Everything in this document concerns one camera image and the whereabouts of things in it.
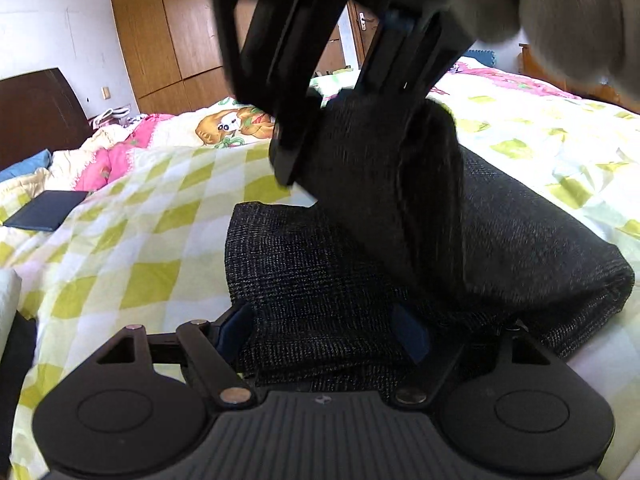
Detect white telephone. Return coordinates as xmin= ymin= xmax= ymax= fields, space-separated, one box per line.
xmin=91 ymin=105 xmax=132 ymax=129

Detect dark wooden headboard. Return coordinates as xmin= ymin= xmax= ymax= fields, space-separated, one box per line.
xmin=0 ymin=67 xmax=94 ymax=172

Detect person's right hand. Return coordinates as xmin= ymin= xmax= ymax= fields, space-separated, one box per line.
xmin=405 ymin=0 xmax=640 ymax=87

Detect black folded cloth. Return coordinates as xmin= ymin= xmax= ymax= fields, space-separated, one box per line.
xmin=0 ymin=310 xmax=39 ymax=461

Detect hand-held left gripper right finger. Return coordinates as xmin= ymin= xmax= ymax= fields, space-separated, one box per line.
xmin=387 ymin=302 xmax=571 ymax=408

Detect wooden door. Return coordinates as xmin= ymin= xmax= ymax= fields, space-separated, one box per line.
xmin=315 ymin=0 xmax=376 ymax=77

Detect checked printed blanket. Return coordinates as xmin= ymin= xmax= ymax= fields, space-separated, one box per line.
xmin=0 ymin=57 xmax=640 ymax=480

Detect blue cloth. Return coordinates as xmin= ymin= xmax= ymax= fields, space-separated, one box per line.
xmin=0 ymin=149 xmax=54 ymax=184

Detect brown wooden furniture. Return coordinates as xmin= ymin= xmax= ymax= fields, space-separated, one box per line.
xmin=519 ymin=42 xmax=640 ymax=112

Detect wooden wardrobe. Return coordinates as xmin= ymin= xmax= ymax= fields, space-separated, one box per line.
xmin=106 ymin=0 xmax=261 ymax=114

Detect dark grey pants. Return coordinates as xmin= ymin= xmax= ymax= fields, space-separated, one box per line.
xmin=224 ymin=95 xmax=636 ymax=397

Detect white folded cloth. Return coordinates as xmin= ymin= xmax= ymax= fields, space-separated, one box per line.
xmin=0 ymin=267 xmax=24 ymax=332

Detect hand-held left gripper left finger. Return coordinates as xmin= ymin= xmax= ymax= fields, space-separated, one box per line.
xmin=92 ymin=302 xmax=256 ymax=408

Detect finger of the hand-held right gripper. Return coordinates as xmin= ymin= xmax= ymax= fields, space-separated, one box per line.
xmin=209 ymin=0 xmax=352 ymax=188
xmin=350 ymin=0 xmax=476 ymax=118

